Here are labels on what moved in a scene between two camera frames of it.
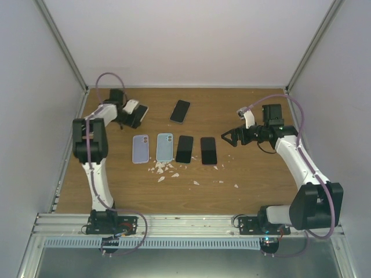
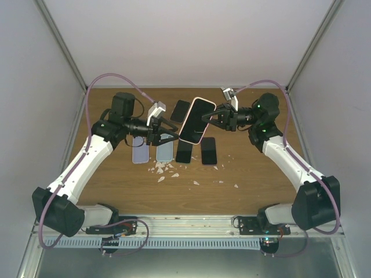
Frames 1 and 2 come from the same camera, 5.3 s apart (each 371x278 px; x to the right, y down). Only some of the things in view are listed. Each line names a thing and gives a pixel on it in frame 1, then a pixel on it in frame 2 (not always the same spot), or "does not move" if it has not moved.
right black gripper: (235, 134) → (226, 119)
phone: (140, 149) does not move
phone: (141, 111) → (195, 127)
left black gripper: (130, 122) → (153, 135)
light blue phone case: (164, 147) does not move
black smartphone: (208, 150) does not move
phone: (179, 111) does not move
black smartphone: (184, 154) does not move
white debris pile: (160, 171) does not move
